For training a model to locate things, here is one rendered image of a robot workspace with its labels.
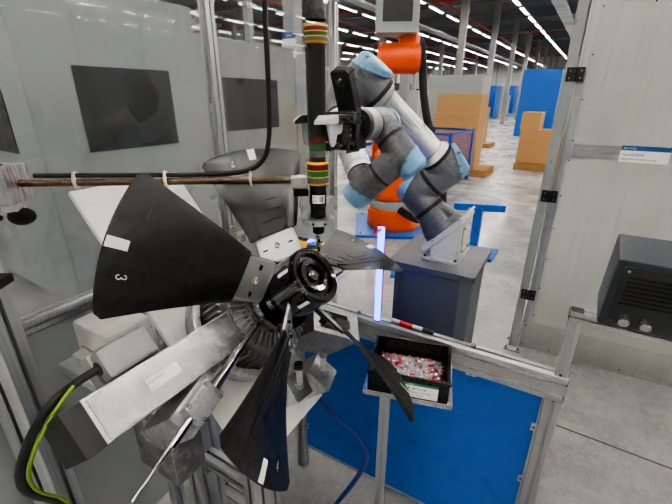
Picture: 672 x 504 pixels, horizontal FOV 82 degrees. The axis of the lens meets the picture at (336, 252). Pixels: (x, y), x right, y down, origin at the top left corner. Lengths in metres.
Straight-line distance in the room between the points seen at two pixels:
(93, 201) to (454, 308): 1.10
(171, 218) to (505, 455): 1.20
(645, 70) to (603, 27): 0.28
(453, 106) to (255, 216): 8.05
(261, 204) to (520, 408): 0.94
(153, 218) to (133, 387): 0.26
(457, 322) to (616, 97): 1.48
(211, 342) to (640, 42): 2.26
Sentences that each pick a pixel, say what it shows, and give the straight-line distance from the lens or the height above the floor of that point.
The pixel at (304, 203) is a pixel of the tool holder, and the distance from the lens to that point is 0.80.
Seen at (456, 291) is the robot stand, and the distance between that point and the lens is 1.38.
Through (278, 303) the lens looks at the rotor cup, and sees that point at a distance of 0.76.
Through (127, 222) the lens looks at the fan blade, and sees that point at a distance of 0.66.
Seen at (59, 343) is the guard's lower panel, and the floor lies 0.90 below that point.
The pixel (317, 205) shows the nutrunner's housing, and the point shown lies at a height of 1.34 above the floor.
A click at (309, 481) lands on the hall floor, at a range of 1.94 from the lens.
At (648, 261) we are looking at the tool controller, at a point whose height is 1.23.
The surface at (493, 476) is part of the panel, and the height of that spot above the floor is 0.41.
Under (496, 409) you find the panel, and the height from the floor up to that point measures 0.67.
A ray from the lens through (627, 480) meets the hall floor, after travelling 2.32.
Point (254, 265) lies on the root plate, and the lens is 0.73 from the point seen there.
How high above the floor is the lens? 1.55
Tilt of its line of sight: 22 degrees down
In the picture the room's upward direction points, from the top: straight up
